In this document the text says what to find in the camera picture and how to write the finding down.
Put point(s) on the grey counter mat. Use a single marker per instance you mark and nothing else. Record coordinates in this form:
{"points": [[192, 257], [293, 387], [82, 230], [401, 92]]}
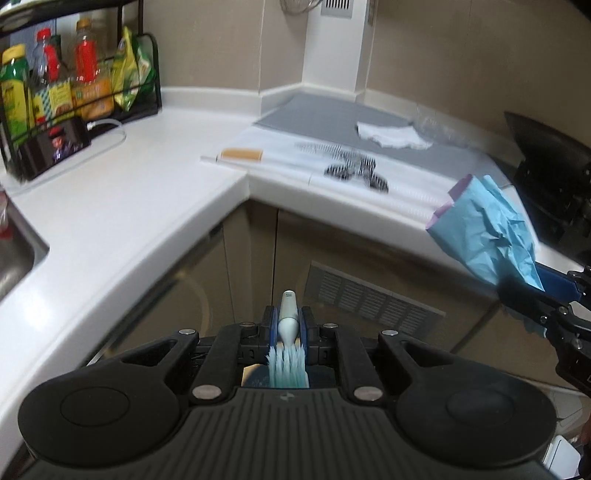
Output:
{"points": [[314, 113]]}

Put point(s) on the white printed cloth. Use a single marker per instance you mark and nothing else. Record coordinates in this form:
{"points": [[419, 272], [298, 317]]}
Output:
{"points": [[286, 170]]}

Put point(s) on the oil bottle red label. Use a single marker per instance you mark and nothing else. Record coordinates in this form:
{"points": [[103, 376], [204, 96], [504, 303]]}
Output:
{"points": [[87, 60]]}

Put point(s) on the black smartphone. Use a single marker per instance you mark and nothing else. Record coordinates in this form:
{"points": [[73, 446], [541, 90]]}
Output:
{"points": [[55, 145]]}

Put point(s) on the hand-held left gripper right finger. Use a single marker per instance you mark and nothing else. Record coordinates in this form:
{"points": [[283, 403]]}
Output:
{"points": [[302, 325]]}

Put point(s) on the yellow green snack bag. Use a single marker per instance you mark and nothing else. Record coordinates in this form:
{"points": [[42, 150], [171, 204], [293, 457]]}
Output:
{"points": [[129, 74]]}

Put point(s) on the clear bottle red cap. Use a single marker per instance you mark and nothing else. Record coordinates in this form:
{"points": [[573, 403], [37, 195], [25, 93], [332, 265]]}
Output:
{"points": [[48, 60]]}

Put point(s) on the clear plastic bag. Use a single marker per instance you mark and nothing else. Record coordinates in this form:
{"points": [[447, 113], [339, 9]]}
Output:
{"points": [[436, 122]]}

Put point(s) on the green bottle yellow cap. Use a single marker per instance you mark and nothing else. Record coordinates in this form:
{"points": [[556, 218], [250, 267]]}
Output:
{"points": [[14, 92]]}

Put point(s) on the white toothbrush blue bristles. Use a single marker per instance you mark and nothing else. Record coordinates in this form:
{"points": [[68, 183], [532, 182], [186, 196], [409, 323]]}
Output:
{"points": [[287, 323]]}

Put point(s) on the stainless steel sink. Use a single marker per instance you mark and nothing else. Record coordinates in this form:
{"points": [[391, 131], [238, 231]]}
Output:
{"points": [[18, 263]]}

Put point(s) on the white wall vent grille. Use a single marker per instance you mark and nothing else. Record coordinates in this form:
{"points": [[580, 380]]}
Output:
{"points": [[337, 7]]}

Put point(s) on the blue paper bag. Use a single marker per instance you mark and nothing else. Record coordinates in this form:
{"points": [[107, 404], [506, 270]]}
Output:
{"points": [[480, 230]]}

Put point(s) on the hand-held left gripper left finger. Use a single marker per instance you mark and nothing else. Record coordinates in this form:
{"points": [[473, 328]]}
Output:
{"points": [[271, 325]]}

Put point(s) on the metal mesh strainer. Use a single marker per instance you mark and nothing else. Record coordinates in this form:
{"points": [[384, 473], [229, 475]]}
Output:
{"points": [[300, 3]]}

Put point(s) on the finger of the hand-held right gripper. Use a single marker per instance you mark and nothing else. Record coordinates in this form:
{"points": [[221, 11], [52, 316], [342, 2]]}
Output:
{"points": [[556, 281], [526, 297]]}

